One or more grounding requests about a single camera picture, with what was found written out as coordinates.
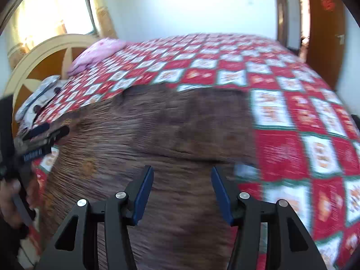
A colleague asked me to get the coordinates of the brown knitted sweater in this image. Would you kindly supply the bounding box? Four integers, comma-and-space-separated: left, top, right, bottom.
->
40, 84, 257, 269

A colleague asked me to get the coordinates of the person's left hand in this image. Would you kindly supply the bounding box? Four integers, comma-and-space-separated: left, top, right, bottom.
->
1, 175, 40, 229

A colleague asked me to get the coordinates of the grey patterned pillow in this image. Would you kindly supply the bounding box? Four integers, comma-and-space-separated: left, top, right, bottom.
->
15, 75, 67, 131

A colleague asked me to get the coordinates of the red patchwork bear blanket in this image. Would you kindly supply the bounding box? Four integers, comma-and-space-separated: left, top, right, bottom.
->
17, 34, 359, 269

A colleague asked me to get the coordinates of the cream wooden headboard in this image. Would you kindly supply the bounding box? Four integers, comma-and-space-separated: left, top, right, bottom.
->
2, 33, 100, 135

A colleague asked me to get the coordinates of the pink folded quilt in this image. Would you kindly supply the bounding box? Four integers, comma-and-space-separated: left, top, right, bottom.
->
67, 37, 127, 77

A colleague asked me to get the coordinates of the yellow patterned curtain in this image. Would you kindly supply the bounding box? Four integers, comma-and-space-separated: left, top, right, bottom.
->
4, 0, 117, 69

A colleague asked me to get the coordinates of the red double happiness decal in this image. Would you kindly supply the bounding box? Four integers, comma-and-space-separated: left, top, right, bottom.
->
320, 0, 336, 12

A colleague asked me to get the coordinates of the window with frame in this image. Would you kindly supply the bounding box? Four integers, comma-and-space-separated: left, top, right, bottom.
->
58, 0, 97, 35

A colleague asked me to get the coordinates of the silver door handle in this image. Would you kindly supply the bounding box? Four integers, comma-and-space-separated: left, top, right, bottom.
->
336, 34, 345, 45

